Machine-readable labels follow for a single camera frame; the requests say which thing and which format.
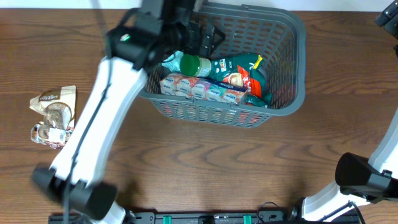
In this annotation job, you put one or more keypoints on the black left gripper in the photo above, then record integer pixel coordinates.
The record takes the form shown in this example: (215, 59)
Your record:
(204, 44)

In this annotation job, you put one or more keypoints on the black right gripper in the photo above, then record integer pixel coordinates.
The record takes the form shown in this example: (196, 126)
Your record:
(388, 17)

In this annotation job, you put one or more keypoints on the green lid seasoning jar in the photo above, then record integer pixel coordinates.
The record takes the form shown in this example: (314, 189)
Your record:
(195, 66)

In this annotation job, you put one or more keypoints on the green coffee bag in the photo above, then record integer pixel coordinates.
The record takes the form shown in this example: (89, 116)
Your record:
(243, 70)

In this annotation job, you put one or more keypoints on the teal toilet wipes pack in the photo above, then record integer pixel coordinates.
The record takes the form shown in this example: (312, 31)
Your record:
(173, 62)

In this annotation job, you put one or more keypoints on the blue tissue pack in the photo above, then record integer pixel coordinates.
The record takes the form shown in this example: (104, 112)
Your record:
(202, 89)

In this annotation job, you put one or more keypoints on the grey plastic basket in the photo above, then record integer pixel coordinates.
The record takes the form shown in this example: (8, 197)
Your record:
(239, 39)

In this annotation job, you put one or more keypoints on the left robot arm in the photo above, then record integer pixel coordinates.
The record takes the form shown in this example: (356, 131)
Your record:
(132, 49)

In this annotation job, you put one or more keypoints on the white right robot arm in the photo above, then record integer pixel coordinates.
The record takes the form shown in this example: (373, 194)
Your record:
(358, 180)

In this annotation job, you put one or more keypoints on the beige brown snack bag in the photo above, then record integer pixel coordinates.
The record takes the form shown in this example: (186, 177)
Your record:
(57, 106)

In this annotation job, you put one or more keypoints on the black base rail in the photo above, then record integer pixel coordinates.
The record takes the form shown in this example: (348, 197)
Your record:
(270, 216)

